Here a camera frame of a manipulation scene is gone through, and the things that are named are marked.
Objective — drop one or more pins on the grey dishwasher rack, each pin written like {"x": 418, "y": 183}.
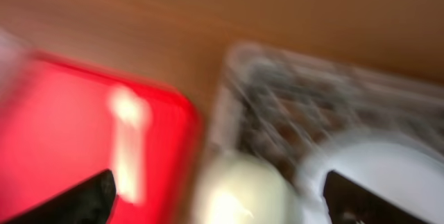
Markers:
{"x": 284, "y": 106}

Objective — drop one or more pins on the red serving tray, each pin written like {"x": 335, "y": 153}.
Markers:
{"x": 57, "y": 131}

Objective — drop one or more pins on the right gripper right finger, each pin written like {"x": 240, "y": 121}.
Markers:
{"x": 383, "y": 199}

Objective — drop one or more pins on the white plastic spoon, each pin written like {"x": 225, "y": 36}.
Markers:
{"x": 131, "y": 117}

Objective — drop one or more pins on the yellow plastic cup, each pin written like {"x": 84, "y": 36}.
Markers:
{"x": 237, "y": 188}

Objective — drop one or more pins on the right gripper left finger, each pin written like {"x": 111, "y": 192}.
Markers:
{"x": 89, "y": 202}

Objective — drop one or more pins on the large light blue plate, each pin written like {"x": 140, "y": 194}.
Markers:
{"x": 398, "y": 168}

